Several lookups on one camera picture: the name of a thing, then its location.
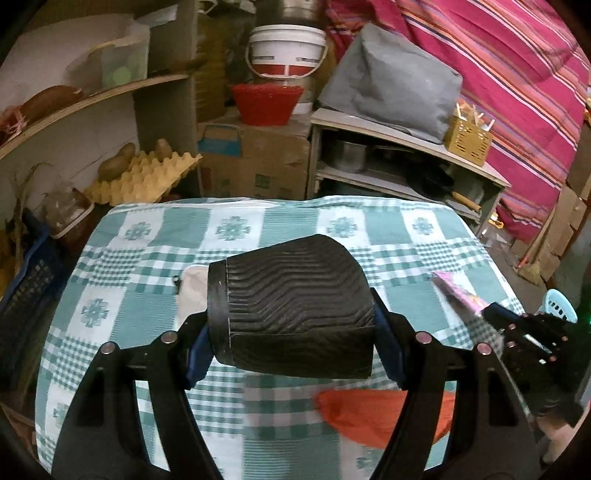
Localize orange cloth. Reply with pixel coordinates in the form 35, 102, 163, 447
316, 389, 458, 449

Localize stacked cardboard boxes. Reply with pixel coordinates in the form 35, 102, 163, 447
538, 138, 591, 282

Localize dark blue plastic crate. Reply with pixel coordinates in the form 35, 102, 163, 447
0, 210, 65, 393

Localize brown plastic container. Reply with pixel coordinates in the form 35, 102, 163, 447
44, 182, 95, 252

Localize large metal pot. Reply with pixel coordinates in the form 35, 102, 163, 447
277, 0, 324, 26

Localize yellow egg tray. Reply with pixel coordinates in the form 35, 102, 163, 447
83, 151, 204, 206

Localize yellow utensil holder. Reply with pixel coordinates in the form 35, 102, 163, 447
444, 113, 494, 167

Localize white cloth piece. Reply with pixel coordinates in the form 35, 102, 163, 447
178, 265, 211, 324

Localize red plastic basket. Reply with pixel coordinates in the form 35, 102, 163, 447
230, 83, 303, 126

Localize green checked tablecloth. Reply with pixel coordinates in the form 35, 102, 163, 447
34, 196, 536, 480

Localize small metal pot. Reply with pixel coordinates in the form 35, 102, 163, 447
330, 138, 370, 174

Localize curved wooden wall shelf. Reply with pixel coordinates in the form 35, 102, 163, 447
0, 0, 199, 199

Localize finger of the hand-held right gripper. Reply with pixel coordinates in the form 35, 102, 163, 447
481, 302, 525, 334

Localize straw broom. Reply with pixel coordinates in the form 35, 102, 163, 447
517, 222, 555, 283

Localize person's right hand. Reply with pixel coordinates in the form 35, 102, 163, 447
536, 414, 577, 466

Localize pink striped blanket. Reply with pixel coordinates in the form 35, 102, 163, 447
323, 0, 591, 241

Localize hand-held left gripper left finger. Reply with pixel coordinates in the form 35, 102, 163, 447
51, 311, 218, 480

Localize light blue plastic basket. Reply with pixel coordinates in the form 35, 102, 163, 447
542, 288, 578, 324

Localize low wooden shelf unit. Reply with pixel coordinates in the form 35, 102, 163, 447
310, 108, 512, 236

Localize pink wrapper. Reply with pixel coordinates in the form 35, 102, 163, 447
431, 271, 490, 317

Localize grey cushion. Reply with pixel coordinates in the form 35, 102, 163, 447
318, 23, 463, 144

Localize brown cardboard box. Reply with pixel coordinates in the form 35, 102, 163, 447
198, 111, 315, 200

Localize yellow oil jug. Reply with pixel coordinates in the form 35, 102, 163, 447
194, 28, 232, 123

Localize bundle of pale sticks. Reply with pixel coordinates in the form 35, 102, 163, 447
455, 99, 497, 132

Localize brown sweet potato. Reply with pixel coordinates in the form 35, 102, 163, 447
21, 85, 84, 118

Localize black pan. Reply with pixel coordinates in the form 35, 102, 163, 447
406, 161, 455, 195

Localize clear oil bottle yellow label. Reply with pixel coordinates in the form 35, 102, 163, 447
482, 210, 506, 241

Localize wooden rolling pin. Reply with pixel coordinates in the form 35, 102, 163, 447
450, 190, 482, 210

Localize black ribbed cup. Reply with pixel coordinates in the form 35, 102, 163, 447
207, 234, 377, 380

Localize clear plastic bag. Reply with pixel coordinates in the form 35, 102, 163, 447
88, 23, 151, 95

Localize white plastic bucket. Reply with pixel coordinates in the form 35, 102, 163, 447
245, 25, 328, 115

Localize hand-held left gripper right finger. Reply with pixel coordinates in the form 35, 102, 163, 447
369, 288, 543, 480

